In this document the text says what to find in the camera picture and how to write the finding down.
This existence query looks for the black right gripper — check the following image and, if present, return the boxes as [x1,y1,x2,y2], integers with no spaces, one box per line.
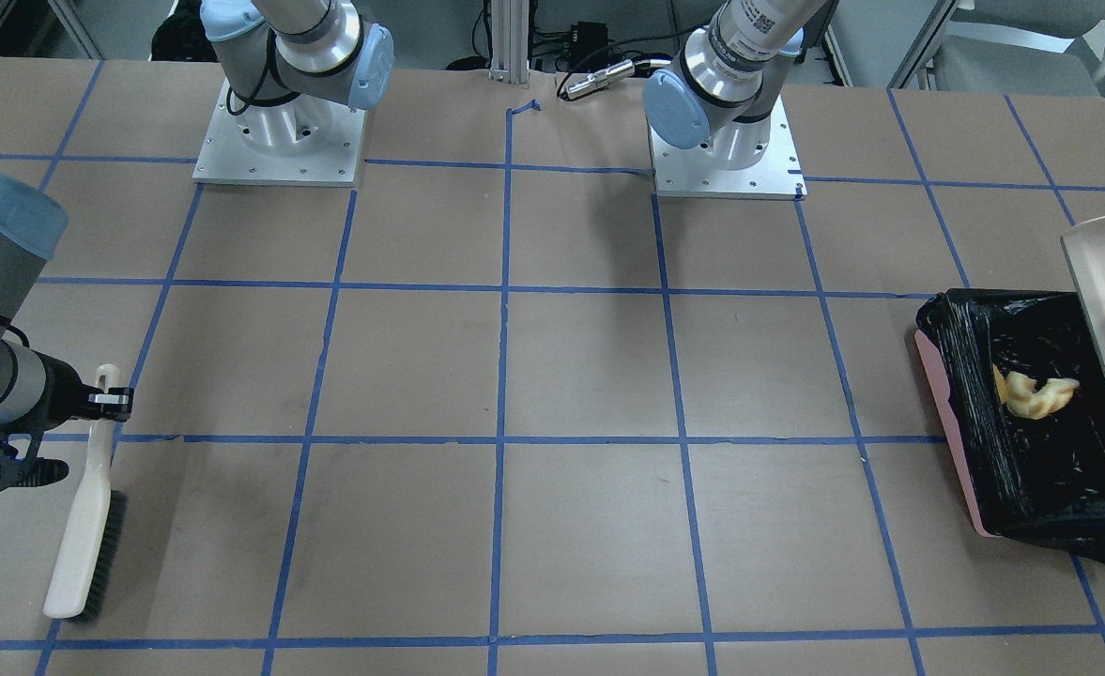
[0,376,134,492]

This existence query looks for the white hand brush black bristles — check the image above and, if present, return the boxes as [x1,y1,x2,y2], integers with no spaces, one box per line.
[42,365,134,623]

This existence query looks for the braided bread roll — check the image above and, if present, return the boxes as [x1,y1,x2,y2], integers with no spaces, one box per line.
[991,365,1081,420]

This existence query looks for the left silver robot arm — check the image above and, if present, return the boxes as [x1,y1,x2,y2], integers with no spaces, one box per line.
[642,1,823,170]

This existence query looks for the pink bin with black bag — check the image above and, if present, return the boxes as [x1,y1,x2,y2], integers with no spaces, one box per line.
[915,288,1105,563]

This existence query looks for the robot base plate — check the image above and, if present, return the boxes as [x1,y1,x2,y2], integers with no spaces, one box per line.
[192,81,371,189]
[648,96,808,201]

